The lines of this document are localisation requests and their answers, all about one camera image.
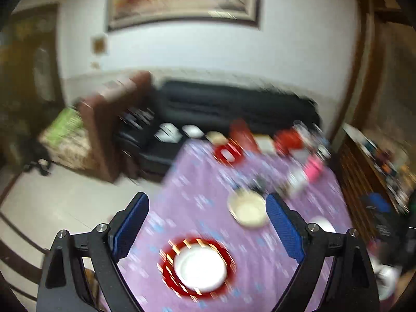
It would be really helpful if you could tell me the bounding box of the patterned fabric seat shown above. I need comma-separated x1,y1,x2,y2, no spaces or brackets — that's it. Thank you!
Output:
39,107,98,171

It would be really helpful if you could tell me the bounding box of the beige bowl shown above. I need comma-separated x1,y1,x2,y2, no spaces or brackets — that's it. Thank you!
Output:
227,190,270,228

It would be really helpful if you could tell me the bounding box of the small white paper bowl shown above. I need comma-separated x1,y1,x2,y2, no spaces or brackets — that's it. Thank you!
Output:
173,246,228,293

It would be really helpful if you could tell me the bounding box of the small beige dish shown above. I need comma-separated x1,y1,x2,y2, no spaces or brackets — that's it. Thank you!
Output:
206,131,228,145

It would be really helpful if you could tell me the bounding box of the bottle with pink knit sleeve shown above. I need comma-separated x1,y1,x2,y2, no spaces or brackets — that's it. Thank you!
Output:
301,127,329,183

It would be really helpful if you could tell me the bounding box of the purple floral tablecloth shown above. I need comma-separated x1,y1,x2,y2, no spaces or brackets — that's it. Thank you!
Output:
97,138,374,312

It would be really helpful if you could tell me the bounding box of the dark wooden cabinet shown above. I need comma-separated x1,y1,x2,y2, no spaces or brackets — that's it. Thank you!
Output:
0,3,66,170

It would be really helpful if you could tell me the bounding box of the red container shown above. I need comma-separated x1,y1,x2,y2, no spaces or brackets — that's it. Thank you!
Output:
275,129,304,157

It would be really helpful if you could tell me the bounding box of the beige flat box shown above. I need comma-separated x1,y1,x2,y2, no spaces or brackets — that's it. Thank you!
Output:
255,136,275,155

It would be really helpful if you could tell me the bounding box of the black cable bundle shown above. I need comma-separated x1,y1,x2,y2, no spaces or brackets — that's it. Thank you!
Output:
23,158,53,177

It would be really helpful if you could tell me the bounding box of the black sofa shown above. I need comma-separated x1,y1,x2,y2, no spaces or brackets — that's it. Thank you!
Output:
117,80,321,178

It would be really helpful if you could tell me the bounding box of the small white dish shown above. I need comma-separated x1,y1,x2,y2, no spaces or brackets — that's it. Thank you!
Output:
182,124,205,138
156,123,183,142

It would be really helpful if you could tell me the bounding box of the wooden brick-pattern cabinet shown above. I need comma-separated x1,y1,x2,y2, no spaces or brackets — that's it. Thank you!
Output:
338,123,413,244

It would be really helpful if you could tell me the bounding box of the wooden door frame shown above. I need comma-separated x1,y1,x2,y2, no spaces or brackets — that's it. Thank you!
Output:
325,0,416,137

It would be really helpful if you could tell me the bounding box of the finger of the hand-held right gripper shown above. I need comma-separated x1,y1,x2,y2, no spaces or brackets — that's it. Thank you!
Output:
362,192,393,214

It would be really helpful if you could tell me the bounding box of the small wall plaque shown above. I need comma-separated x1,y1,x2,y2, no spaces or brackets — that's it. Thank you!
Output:
91,36,108,54

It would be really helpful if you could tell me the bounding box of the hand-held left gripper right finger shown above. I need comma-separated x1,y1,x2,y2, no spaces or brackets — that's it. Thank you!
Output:
266,192,381,312

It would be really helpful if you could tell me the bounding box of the black gadget with cables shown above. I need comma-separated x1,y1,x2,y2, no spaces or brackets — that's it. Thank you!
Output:
250,174,270,192

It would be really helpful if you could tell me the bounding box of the red glass plate gold rim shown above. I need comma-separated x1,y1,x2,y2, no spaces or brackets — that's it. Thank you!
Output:
158,236,236,300

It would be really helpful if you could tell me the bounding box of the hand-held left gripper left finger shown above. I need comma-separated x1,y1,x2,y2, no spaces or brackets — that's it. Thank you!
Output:
36,192,151,312

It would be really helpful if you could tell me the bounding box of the white fabric item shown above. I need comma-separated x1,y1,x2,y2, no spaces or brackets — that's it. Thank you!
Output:
373,257,404,301

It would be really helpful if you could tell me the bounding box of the red box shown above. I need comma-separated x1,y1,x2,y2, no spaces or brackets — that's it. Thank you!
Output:
229,119,257,153

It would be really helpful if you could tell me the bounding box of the brown wooden chair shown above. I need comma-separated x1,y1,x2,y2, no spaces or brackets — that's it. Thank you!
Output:
79,71,153,184

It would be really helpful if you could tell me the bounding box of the white plastic jar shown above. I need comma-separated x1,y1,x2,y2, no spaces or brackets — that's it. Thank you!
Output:
286,166,309,199

